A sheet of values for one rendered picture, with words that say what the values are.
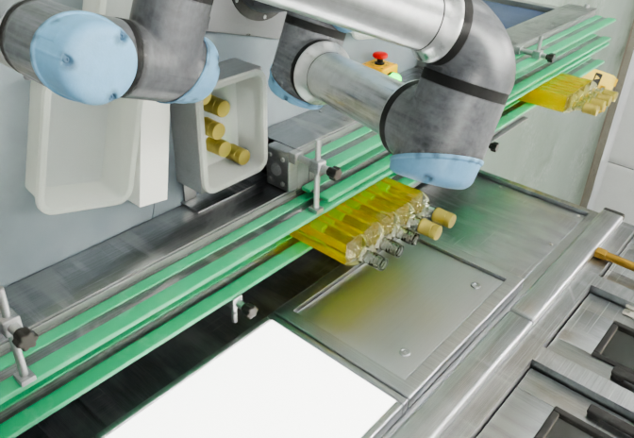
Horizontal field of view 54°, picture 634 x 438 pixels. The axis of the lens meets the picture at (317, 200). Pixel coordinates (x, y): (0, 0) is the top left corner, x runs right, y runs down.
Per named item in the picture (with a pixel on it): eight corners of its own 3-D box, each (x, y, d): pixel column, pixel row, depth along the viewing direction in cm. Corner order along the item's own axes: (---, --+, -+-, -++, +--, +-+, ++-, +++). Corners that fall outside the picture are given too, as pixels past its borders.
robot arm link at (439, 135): (327, 25, 123) (529, 101, 80) (306, 98, 127) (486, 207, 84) (275, 9, 116) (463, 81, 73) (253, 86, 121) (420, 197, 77)
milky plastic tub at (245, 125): (177, 182, 126) (205, 198, 121) (167, 76, 115) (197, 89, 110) (241, 155, 138) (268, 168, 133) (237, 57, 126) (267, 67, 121)
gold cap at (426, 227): (416, 224, 134) (434, 231, 132) (425, 214, 136) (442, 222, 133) (416, 236, 136) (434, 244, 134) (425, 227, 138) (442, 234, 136)
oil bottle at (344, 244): (279, 231, 137) (355, 272, 126) (279, 210, 135) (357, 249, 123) (296, 221, 141) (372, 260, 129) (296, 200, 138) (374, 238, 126)
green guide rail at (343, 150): (301, 160, 133) (330, 172, 129) (302, 156, 133) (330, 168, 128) (595, 17, 248) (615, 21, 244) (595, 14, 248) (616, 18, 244)
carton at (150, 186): (121, 195, 117) (140, 207, 114) (120, 70, 107) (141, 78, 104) (148, 188, 121) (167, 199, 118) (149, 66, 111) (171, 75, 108)
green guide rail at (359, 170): (301, 190, 137) (328, 203, 133) (301, 186, 137) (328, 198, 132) (591, 35, 252) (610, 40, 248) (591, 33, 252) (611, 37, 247)
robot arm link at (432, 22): (563, 15, 76) (175, -145, 52) (527, 101, 79) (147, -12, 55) (501, 2, 86) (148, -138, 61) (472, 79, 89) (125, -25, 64)
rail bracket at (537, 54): (510, 54, 200) (550, 63, 192) (514, 31, 196) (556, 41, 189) (516, 51, 202) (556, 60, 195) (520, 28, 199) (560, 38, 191)
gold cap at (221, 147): (204, 137, 125) (218, 143, 122) (217, 132, 127) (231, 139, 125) (204, 153, 127) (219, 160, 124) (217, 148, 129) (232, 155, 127)
